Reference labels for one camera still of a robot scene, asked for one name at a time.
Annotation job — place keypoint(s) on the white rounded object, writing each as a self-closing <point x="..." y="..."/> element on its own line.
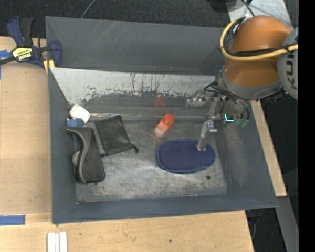
<point x="79" y="113"/>

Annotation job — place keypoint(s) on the grey metal bin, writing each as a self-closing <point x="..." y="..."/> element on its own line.
<point x="147" y="185"/>

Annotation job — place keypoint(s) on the dark grey shoe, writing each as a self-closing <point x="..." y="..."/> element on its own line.
<point x="90" y="161"/>

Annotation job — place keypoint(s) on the blue oval cloth pad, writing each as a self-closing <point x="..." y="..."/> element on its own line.
<point x="183" y="157"/>

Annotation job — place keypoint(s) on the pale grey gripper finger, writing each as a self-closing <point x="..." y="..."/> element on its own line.
<point x="205" y="136"/>

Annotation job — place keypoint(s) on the black fabric pouch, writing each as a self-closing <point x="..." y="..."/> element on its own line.
<point x="113" y="136"/>

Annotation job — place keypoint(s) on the small blue object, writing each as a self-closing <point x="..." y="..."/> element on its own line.
<point x="74" y="122"/>

